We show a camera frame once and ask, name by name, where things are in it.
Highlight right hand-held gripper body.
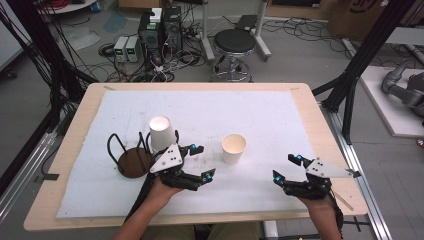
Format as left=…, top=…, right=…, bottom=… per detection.
left=282, top=157, right=362, bottom=201

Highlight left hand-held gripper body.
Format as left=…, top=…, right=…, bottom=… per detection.
left=149, top=143, right=205, bottom=192

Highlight white paper cup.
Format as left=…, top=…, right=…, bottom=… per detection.
left=221, top=133, right=248, bottom=166
left=148, top=115, right=178, bottom=155

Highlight brown cup holder wire loops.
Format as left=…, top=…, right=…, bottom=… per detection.
left=106, top=129, right=183, bottom=180

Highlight person's right hand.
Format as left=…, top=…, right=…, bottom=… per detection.
left=297, top=194, right=336, bottom=217

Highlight person's left hand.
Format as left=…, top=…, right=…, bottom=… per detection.
left=145, top=177, right=183, bottom=202

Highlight thin wooden stick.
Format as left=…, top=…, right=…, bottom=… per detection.
left=332, top=191, right=355, bottom=212

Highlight white table mat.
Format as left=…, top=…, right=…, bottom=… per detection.
left=55, top=89, right=316, bottom=220

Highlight white table leg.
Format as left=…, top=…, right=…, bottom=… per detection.
left=262, top=219, right=280, bottom=240

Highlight person's khaki trousers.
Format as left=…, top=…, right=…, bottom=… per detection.
left=141, top=222, right=261, bottom=240

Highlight white floor platform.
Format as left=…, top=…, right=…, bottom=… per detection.
left=359, top=65, right=424, bottom=139

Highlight black round stool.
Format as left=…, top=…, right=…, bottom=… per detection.
left=209, top=28, right=258, bottom=84

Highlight grey bench power supply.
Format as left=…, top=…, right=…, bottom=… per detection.
left=125, top=35, right=141, bottom=64
left=112, top=35, right=130, bottom=63

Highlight black computer tower green front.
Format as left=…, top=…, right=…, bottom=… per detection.
left=137, top=11, right=165, bottom=65

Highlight white stand leg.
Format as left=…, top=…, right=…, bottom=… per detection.
left=253, top=0, right=273, bottom=62
left=199, top=0, right=217, bottom=63

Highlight black tape strip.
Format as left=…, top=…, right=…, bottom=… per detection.
left=33, top=172, right=61, bottom=183

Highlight small white box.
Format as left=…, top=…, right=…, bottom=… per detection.
left=149, top=7, right=164, bottom=24

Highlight brown cardboard box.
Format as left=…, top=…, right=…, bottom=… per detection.
left=327, top=0, right=424, bottom=42

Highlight white round table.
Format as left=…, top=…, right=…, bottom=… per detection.
left=37, top=0, right=98, bottom=15

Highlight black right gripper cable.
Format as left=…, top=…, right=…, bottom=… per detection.
left=327, top=188, right=345, bottom=240

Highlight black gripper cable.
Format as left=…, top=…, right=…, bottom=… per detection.
left=124, top=173, right=157, bottom=224
left=327, top=188, right=345, bottom=240

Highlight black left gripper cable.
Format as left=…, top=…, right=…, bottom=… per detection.
left=124, top=173, right=157, bottom=224

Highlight aluminium rail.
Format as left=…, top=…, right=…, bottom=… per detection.
left=0, top=132, right=58, bottom=224
left=320, top=102, right=394, bottom=240

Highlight tangle of floor cables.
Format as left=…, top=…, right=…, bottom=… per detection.
left=81, top=19, right=214, bottom=84

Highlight black metal frame post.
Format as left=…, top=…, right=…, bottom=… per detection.
left=311, top=0, right=418, bottom=145

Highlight coiled black cable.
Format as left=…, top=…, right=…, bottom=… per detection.
left=97, top=42, right=116, bottom=58

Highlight black metal frame with cables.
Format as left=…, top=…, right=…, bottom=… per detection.
left=0, top=0, right=100, bottom=198

